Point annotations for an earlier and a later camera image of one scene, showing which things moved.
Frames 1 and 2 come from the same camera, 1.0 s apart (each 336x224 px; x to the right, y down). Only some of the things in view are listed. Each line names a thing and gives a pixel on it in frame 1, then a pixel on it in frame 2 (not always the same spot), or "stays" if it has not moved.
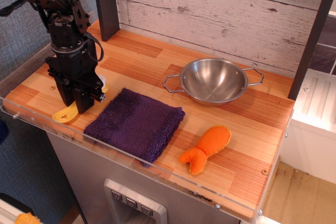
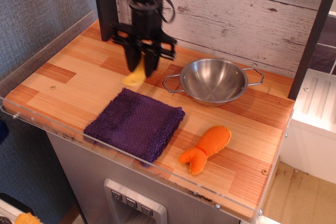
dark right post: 322,14 stays
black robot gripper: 74,62 → 145,33
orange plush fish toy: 212,141 stays
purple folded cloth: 134,125 stays
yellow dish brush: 69,113 → 138,75
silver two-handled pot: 213,81 stays
